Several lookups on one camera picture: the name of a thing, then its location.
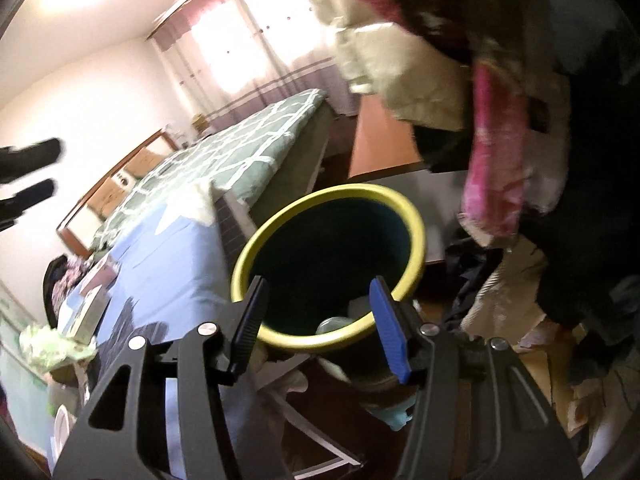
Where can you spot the grey bed base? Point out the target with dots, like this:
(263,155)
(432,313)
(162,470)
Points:
(300,170)

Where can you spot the beige garment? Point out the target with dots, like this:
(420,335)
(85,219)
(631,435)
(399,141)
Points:
(547,125)

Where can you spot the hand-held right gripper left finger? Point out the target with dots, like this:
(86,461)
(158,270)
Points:
(249,321)

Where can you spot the cream puffer jacket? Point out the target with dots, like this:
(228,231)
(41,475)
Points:
(415,75)

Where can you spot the yellow-rimmed dark bin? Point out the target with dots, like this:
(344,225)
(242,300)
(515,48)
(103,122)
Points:
(325,240)

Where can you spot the white metal frame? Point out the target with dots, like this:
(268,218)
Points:
(325,435)

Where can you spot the orange-brown wooden board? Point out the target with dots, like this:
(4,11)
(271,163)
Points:
(382,140)

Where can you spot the blue star-print blanket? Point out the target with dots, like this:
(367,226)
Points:
(165,270)

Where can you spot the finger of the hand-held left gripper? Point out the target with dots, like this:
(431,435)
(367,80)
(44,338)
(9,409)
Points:
(35,154)
(30,199)

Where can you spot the maroon book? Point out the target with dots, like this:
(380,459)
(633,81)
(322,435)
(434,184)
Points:
(99,277)

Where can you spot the green white wrapper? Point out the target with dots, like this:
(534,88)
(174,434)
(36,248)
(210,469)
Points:
(55,345)

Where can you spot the pink and white curtain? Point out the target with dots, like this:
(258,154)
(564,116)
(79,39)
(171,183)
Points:
(260,50)

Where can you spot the pile of hanging clothes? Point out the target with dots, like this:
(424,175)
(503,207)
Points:
(590,160)

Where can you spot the wooden bed headboard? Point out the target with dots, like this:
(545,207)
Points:
(107,180)

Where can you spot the bed with green patterned cover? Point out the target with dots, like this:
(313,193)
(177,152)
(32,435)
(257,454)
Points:
(235,150)

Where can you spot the grey round lid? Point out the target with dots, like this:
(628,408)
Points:
(332,326)

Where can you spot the white plastic bag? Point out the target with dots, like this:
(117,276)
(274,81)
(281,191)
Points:
(280,370)

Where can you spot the pink cloth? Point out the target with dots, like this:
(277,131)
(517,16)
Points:
(495,150)

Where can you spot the white tissue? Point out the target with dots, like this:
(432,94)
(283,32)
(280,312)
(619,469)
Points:
(357,306)

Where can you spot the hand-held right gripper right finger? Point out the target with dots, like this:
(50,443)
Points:
(392,332)

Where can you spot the small yellowish box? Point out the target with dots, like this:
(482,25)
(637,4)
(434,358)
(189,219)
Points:
(200,122)

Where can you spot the dark floral cloth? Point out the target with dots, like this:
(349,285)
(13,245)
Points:
(67,285)

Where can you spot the brown pillow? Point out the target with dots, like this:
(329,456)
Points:
(145,162)

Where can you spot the white green-print box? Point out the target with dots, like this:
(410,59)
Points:
(85,315)

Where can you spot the dark blue clothing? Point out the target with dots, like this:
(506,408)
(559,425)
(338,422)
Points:
(470,280)

